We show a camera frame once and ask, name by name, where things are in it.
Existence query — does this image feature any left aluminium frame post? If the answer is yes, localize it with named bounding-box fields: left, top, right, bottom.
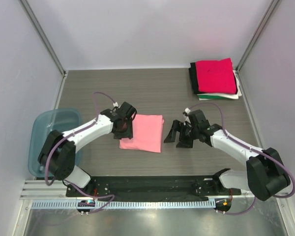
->
left=19, top=0, right=67, bottom=77

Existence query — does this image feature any folded magenta t shirt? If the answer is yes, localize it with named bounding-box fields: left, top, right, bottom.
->
left=195, top=58, right=237, bottom=94

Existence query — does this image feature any purple cable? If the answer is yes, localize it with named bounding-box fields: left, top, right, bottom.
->
left=188, top=102, right=295, bottom=217
left=44, top=92, right=116, bottom=214

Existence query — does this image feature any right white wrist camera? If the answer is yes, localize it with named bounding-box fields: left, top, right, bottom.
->
left=183, top=108, right=191, bottom=123

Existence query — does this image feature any folded black t shirt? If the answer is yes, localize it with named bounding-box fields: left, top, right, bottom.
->
left=188, top=62, right=200, bottom=94

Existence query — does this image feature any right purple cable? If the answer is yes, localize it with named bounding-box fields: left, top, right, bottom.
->
left=188, top=102, right=295, bottom=217

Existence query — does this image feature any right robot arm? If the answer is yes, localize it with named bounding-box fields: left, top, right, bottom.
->
left=164, top=109, right=291, bottom=201

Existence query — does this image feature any light pink t shirt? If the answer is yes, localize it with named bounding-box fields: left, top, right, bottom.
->
left=119, top=114, right=164, bottom=153

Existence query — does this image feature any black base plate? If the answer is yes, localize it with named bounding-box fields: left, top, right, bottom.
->
left=65, top=175, right=243, bottom=202

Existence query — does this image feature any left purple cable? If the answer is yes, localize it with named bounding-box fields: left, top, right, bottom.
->
left=44, top=92, right=116, bottom=214

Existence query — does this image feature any folded white t shirt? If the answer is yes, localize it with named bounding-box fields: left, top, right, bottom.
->
left=204, top=70, right=242, bottom=100

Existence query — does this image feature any right aluminium frame post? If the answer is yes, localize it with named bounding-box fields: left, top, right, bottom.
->
left=235, top=0, right=282, bottom=72

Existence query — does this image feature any folded green t shirt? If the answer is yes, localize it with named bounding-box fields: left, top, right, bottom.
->
left=198, top=94, right=224, bottom=100

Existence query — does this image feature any aluminium front rail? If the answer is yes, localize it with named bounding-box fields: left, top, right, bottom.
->
left=19, top=178, right=290, bottom=200

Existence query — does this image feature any blue plastic bin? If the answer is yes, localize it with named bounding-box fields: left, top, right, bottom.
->
left=28, top=108, right=82, bottom=178

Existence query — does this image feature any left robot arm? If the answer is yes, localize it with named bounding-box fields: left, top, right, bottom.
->
left=38, top=102, right=137, bottom=189

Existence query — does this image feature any white slotted cable duct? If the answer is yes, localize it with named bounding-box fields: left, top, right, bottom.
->
left=31, top=199, right=215, bottom=210

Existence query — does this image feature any aluminium frame post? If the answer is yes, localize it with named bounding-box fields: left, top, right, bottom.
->
left=19, top=0, right=67, bottom=77
left=235, top=0, right=282, bottom=72

